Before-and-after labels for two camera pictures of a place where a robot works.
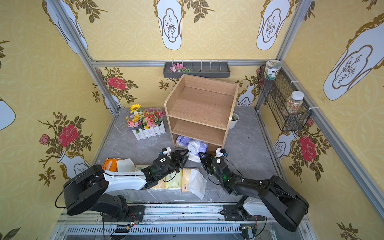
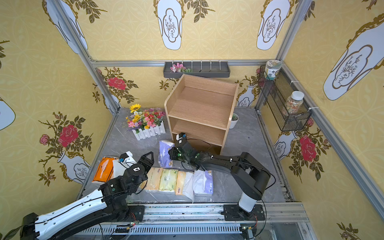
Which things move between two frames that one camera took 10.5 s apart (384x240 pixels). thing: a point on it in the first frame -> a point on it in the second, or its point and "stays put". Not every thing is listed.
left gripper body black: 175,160 -> 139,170
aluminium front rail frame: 173,221 stays put
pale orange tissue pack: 192,180 -> 181,178
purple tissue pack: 182,142 -> 164,159
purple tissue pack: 195,147 -> 203,182
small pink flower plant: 179,68 stays put
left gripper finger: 185,158 -> 147,160
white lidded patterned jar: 271,68 stays put
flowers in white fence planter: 145,123 stays put
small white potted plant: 234,118 stays put
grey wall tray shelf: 207,69 stays put
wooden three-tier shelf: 201,109 stays put
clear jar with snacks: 294,102 stays put
